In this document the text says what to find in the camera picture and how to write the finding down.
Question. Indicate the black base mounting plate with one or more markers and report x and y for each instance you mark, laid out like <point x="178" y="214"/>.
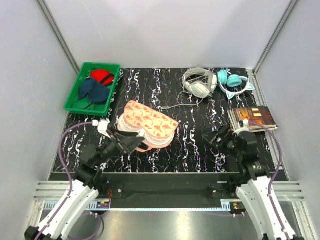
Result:
<point x="126" y="185"/>

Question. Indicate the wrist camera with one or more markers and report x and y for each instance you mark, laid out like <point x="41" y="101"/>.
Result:
<point x="242" y="126"/>
<point x="101" y="125"/>

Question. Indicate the pink mesh laundry bag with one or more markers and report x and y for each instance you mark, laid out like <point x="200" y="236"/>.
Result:
<point x="157" y="129"/>

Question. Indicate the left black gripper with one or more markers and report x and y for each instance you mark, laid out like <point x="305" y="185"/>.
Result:
<point x="129" y="141"/>

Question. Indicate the dark hardcover book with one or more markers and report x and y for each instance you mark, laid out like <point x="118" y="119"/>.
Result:
<point x="259" y="114"/>

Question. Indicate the green bra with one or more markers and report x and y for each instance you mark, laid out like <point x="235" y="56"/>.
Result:
<point x="83" y="104"/>

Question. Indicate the green plastic bin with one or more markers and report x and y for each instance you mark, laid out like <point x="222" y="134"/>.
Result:
<point x="86" y="69"/>

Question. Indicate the red bra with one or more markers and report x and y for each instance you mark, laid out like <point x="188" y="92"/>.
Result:
<point x="104" y="77"/>

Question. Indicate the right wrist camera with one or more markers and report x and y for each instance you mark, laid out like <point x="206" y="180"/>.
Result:
<point x="242" y="126"/>

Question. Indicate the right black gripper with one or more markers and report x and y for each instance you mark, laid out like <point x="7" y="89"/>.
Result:
<point x="225" y="132"/>

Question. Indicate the white over-ear headphones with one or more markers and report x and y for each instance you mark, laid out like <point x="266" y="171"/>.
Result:
<point x="199" y="82"/>

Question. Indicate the teal cat-ear headphones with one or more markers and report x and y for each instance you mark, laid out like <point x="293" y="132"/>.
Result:
<point x="233" y="81"/>

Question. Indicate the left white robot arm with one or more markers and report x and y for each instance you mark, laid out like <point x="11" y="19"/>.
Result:
<point x="85" y="186"/>

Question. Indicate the navy blue bra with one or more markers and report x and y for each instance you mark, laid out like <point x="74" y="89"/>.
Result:
<point x="95" y="92"/>

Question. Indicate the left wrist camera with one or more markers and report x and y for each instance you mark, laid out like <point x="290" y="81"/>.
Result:
<point x="101" y="125"/>

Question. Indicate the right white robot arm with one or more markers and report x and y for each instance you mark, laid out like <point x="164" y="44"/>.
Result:
<point x="254" y="184"/>

